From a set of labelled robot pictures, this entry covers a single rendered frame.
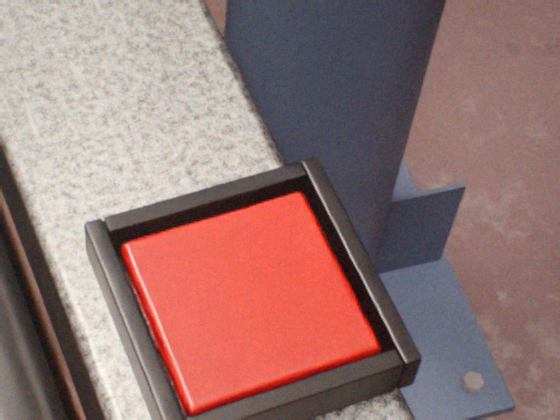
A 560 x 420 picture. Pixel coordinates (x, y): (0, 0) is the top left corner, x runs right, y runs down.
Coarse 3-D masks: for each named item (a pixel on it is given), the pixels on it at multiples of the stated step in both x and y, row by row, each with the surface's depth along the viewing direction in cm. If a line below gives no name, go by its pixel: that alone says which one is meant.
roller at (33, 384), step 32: (0, 256) 42; (0, 288) 41; (0, 320) 40; (0, 352) 39; (32, 352) 40; (0, 384) 39; (32, 384) 39; (0, 416) 38; (32, 416) 38; (64, 416) 40
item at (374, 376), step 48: (192, 192) 41; (240, 192) 41; (288, 192) 42; (96, 240) 40; (336, 240) 41; (384, 288) 40; (144, 336) 38; (384, 336) 39; (144, 384) 38; (288, 384) 38; (336, 384) 38; (384, 384) 39
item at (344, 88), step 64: (256, 0) 101; (320, 0) 97; (384, 0) 97; (256, 64) 106; (320, 64) 103; (384, 64) 104; (320, 128) 109; (384, 128) 111; (384, 192) 122; (448, 192) 139; (384, 256) 146; (448, 320) 147; (448, 384) 143
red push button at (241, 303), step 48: (144, 240) 40; (192, 240) 41; (240, 240) 41; (288, 240) 41; (144, 288) 40; (192, 288) 40; (240, 288) 40; (288, 288) 40; (336, 288) 40; (192, 336) 39; (240, 336) 39; (288, 336) 39; (336, 336) 39; (192, 384) 38; (240, 384) 38
